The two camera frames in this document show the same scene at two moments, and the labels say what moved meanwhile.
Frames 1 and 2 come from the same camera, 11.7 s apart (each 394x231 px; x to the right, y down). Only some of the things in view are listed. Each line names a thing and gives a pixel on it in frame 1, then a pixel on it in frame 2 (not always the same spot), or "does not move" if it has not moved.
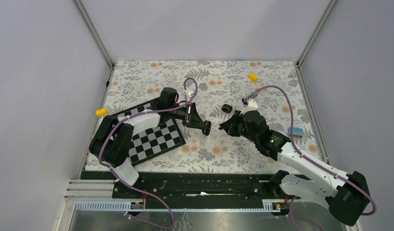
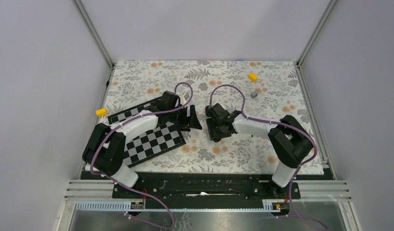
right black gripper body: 250,135 to 215,130
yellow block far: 252,77 does not move
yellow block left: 101,112 does not move
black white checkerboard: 166,136 does not move
